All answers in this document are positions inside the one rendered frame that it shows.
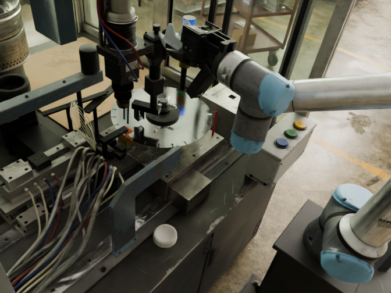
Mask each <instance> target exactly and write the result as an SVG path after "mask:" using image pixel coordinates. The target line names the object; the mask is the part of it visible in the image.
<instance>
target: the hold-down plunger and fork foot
mask: <svg viewBox="0 0 391 293"><path fill-rule="evenodd" d="M157 103H158V96H155V97H152V96H150V103H148V102H144V101H140V100H137V99H135V100H134V101H133V102H132V103H131V108H132V109H134V118H135V119H136V120H137V121H139V111H140V114H141V115H142V117H143V119H144V115H145V113H150V114H153V115H157V116H158V115H159V113H160V112H161V106H159V105H157Z"/></svg>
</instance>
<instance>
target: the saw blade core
mask: <svg viewBox="0 0 391 293"><path fill-rule="evenodd" d="M143 89H144V88H139V89H136V90H133V91H132V92H131V94H132V98H131V99H130V106H129V123H128V124H127V108H126V109H125V120H124V119H123V109H121V108H119V107H118V106H117V103H116V102H115V103H114V104H113V107H112V109H111V120H112V123H113V125H114V127H115V128H116V129H119V128H121V127H122V126H128V127H129V128H130V129H132V130H133V132H132V133H130V134H129V135H126V134H122V135H125V137H126V138H127V139H129V140H132V141H133V142H136V143H138V144H141V145H144V144H145V146H148V147H154V148H158V144H159V148H173V147H175V146H177V145H179V146H180V147H183V146H186V144H187V145H189V144H192V143H194V142H196V141H198V140H200V139H202V137H204V136H205V135H206V134H207V133H208V132H209V130H210V128H211V126H212V115H208V114H212V113H211V111H210V109H209V107H208V106H207V104H206V103H205V102H204V101H202V100H201V99H200V98H196V99H195V98H193V99H191V98H190V97H189V95H188V94H187V92H186V91H184V90H180V89H177V88H172V87H166V89H165V87H164V90H163V93H162V94H159V95H158V99H160V98H167V97H168V96H169V95H172V97H171V98H170V99H169V100H168V102H169V103H172V104H174V105H175V106H177V107H178V109H179V111H180V115H179V118H178V119H177V120H176V121H175V122H173V123H170V124H158V123H154V122H152V121H150V120H149V119H148V118H147V117H146V115H144V119H142V120H140V121H137V120H136V119H135V118H134V109H132V108H131V103H132V102H133V101H134V100H135V99H137V100H140V101H144V102H148V103H150V95H149V94H148V93H146V92H145V91H144V90H143ZM133 92H134V93H133ZM202 104H203V105H202ZM117 124H118V125H117ZM202 132H203V133H202ZM133 138H134V139H133ZM145 142H146V143H145ZM185 143H186V144H185ZM172 144H173V146H172Z"/></svg>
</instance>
